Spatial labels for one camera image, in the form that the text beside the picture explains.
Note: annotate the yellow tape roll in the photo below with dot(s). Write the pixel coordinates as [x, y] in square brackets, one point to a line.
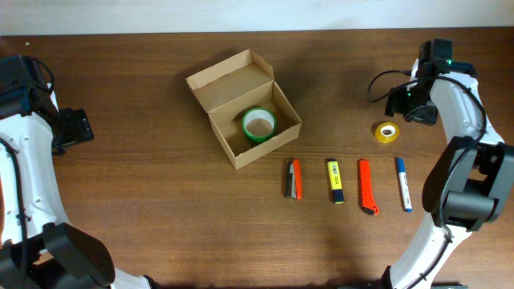
[387, 132]

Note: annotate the brown cardboard box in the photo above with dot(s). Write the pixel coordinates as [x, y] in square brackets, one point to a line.
[227, 90]

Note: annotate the green tape roll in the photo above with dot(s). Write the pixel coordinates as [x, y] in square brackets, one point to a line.
[259, 124]

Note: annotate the red utility knife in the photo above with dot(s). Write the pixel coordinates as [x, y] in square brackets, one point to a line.
[368, 203]

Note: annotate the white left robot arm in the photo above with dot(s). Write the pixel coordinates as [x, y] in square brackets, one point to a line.
[40, 248]

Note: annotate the red stapler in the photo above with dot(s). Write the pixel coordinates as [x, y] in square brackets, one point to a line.
[294, 186]

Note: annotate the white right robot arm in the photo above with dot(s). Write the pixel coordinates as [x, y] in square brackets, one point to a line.
[473, 178]

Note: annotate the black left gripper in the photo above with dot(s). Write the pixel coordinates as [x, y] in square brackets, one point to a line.
[78, 127]

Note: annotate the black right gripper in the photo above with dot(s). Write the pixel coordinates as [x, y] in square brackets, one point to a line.
[394, 104]

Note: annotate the yellow highlighter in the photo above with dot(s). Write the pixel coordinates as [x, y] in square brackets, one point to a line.
[334, 175]

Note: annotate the blue white marker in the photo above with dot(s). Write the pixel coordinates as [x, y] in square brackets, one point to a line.
[404, 185]

